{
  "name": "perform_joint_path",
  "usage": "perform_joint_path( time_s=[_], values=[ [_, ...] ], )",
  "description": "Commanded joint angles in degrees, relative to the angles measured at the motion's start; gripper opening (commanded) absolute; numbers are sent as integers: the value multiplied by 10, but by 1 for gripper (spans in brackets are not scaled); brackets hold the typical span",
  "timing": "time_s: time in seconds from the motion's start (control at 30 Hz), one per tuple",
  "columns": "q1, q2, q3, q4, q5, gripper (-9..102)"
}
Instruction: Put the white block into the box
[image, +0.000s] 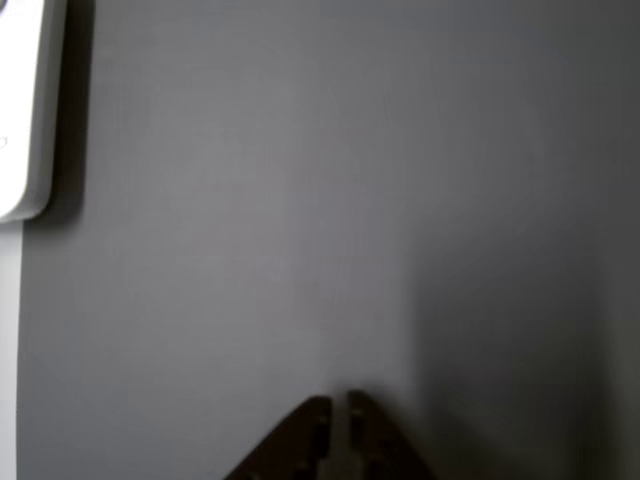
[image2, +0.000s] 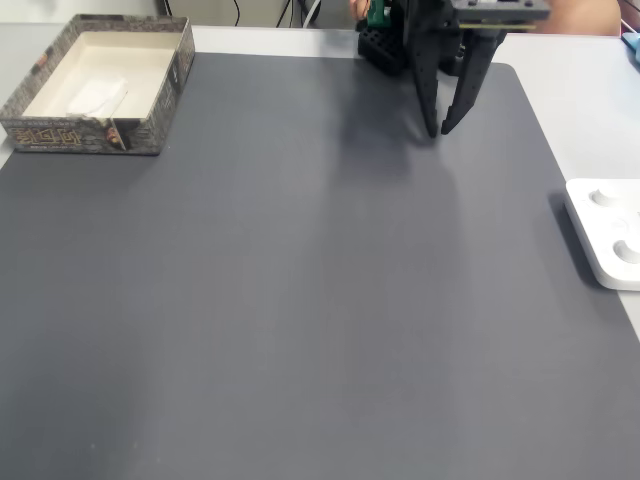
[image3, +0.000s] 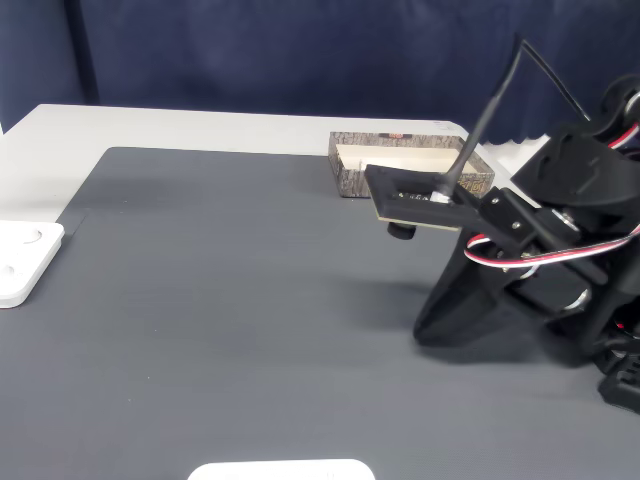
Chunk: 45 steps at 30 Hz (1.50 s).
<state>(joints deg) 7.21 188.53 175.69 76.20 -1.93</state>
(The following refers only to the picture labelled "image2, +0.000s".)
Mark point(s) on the patterned cardboard box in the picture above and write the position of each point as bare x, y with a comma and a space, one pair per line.
100, 135

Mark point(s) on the white plastic dimpled base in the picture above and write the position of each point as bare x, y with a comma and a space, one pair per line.
605, 235

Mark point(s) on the light blue object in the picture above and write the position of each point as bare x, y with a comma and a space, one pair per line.
632, 47

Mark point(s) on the person's hand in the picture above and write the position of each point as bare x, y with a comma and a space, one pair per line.
359, 9

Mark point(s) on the white rectangular block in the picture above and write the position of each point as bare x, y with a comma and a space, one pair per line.
97, 97

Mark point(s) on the green clamp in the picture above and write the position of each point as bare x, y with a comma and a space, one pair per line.
378, 12

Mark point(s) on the grey table mat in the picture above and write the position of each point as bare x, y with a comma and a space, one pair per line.
300, 325

